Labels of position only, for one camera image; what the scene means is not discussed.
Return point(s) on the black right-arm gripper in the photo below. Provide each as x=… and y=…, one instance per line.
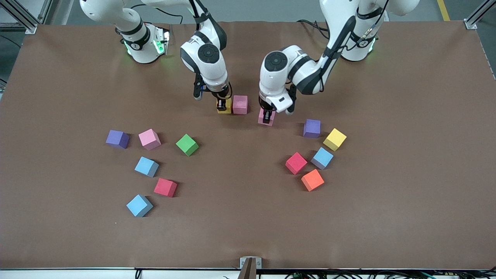
x=221, y=97

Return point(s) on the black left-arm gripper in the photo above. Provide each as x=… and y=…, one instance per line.
x=266, y=114

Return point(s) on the pink foam cube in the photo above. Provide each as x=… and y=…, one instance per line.
x=273, y=116
x=240, y=104
x=149, y=139

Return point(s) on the yellow foam cube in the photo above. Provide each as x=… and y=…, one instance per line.
x=334, y=139
x=229, y=106

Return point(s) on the purple foam cube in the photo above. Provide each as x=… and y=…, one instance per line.
x=312, y=128
x=116, y=138

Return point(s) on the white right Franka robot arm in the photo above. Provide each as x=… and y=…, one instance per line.
x=215, y=73

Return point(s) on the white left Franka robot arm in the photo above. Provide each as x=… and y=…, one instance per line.
x=271, y=77

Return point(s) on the green foam cube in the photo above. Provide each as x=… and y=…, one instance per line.
x=187, y=145

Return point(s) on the red foam cube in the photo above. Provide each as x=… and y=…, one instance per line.
x=165, y=187
x=296, y=162

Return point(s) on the blue foam cube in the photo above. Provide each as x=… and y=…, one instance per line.
x=146, y=166
x=138, y=205
x=322, y=158

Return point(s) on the orange foam cube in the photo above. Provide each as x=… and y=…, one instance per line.
x=312, y=180

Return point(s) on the brown table cover sheet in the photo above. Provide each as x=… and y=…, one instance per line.
x=248, y=217

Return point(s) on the aluminium frame post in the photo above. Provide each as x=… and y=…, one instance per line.
x=31, y=29
x=470, y=24

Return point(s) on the white table edge rail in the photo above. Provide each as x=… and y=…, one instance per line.
x=77, y=274

